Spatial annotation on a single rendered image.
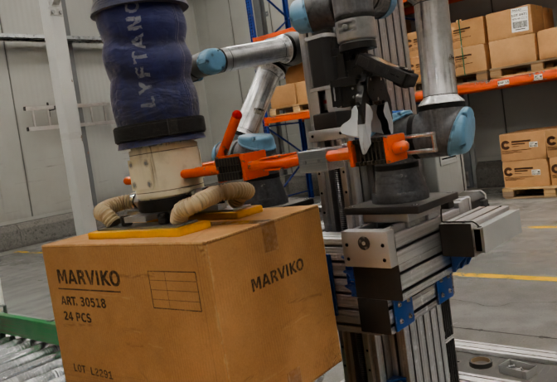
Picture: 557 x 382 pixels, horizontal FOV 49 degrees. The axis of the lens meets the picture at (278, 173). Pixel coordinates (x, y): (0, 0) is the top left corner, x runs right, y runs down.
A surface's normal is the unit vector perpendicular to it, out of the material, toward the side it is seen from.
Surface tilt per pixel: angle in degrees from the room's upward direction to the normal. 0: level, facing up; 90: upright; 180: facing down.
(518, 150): 91
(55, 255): 91
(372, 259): 90
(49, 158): 90
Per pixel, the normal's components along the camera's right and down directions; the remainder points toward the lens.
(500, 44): -0.66, 0.07
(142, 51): 0.11, -0.30
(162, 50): 0.40, -0.36
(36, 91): 0.74, -0.07
